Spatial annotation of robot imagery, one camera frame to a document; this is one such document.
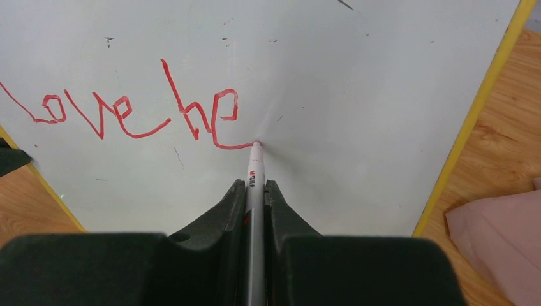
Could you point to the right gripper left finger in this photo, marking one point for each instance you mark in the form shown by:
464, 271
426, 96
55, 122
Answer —
197, 265

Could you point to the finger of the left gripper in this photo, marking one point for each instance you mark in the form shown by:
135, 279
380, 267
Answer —
12, 159

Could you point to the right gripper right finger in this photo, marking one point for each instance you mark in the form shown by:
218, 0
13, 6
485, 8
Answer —
305, 267

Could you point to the red white marker pen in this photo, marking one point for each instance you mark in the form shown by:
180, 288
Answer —
254, 275

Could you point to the yellow framed whiteboard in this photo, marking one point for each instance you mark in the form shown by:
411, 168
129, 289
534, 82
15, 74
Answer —
140, 114

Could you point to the pink shorts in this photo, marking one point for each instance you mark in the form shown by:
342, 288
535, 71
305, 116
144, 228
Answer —
500, 238

